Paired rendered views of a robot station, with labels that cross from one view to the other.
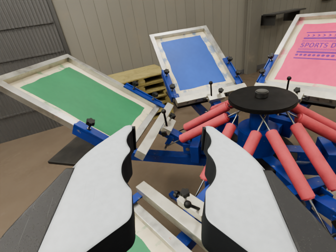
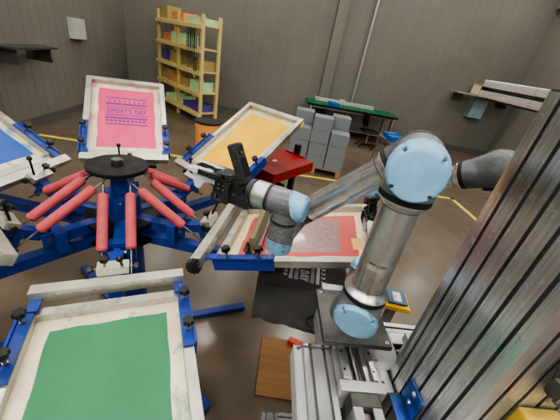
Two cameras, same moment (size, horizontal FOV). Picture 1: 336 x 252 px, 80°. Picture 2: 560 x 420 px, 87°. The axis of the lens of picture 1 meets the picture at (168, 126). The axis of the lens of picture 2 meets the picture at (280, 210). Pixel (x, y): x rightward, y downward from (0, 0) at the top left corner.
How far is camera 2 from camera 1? 83 cm
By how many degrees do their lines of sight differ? 65
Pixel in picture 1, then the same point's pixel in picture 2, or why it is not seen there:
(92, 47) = not seen: outside the picture
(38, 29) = not seen: outside the picture
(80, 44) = not seen: outside the picture
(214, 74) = (11, 147)
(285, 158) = (160, 205)
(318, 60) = (130, 126)
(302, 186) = (177, 219)
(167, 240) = (107, 304)
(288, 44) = (92, 107)
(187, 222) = (118, 279)
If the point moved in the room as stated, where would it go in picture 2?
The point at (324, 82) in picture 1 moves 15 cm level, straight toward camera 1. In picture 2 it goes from (144, 146) to (147, 152)
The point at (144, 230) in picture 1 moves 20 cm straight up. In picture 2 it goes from (72, 320) to (63, 282)
